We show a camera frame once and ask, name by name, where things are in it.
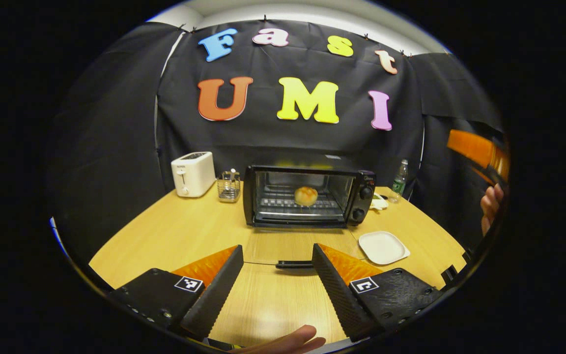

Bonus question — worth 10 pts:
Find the white toaster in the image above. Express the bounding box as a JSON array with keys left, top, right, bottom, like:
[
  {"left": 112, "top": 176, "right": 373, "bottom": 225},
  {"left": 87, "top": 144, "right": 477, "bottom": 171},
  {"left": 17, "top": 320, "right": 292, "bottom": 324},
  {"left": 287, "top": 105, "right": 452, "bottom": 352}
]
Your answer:
[{"left": 170, "top": 151, "right": 216, "bottom": 198}]

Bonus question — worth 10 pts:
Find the green plastic bottle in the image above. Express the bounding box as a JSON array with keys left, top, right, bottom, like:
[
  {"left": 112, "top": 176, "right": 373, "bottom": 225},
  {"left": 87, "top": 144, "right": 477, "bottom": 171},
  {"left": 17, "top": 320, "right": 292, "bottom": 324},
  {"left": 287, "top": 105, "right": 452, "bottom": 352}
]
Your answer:
[{"left": 391, "top": 159, "right": 409, "bottom": 203}]

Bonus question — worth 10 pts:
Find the white square plate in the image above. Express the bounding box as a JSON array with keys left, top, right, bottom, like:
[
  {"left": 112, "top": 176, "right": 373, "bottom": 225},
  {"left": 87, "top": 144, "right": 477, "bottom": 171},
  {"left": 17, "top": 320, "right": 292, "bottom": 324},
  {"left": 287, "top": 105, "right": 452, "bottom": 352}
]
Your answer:
[{"left": 359, "top": 231, "right": 411, "bottom": 266}]

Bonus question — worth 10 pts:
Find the round bread bun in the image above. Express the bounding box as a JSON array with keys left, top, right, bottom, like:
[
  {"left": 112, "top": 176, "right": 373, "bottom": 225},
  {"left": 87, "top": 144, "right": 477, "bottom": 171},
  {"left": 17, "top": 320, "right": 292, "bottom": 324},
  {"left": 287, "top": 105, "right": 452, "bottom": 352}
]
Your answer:
[{"left": 294, "top": 186, "right": 319, "bottom": 207}]

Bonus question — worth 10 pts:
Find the black backdrop cloth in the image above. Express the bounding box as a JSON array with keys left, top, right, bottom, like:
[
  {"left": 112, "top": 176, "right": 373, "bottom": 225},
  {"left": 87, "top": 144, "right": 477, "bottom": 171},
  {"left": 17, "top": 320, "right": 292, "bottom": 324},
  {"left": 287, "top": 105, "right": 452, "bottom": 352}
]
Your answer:
[{"left": 47, "top": 20, "right": 509, "bottom": 266}]

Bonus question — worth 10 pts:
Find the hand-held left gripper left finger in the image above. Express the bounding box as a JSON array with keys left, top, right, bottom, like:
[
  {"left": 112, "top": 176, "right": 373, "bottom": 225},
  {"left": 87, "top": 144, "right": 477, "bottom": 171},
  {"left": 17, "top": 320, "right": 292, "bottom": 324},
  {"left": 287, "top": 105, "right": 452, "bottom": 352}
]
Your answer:
[{"left": 109, "top": 244, "right": 244, "bottom": 340}]

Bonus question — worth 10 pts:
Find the black electric oven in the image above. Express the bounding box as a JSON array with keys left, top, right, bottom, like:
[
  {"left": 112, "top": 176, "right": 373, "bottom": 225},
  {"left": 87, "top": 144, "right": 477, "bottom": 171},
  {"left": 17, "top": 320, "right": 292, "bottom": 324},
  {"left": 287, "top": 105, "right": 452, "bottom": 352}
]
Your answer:
[{"left": 243, "top": 164, "right": 377, "bottom": 269}]

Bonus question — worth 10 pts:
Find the small glass jar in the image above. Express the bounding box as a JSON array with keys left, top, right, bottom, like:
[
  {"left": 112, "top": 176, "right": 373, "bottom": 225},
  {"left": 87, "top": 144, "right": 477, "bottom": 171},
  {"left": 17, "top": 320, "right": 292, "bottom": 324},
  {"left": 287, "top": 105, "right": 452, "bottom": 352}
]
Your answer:
[{"left": 217, "top": 169, "right": 242, "bottom": 203}]

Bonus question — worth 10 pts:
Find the row of black cloth clips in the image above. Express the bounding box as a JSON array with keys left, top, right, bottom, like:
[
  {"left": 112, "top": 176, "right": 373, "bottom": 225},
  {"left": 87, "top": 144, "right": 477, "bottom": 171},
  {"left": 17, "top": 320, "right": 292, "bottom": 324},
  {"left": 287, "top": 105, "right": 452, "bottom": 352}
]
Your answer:
[{"left": 179, "top": 15, "right": 411, "bottom": 57}]

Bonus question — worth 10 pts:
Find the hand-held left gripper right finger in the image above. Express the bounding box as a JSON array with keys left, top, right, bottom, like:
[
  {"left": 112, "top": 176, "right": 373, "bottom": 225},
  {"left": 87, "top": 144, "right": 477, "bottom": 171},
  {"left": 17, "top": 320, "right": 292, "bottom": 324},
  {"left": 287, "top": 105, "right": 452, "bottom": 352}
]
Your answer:
[{"left": 311, "top": 243, "right": 445, "bottom": 342}]

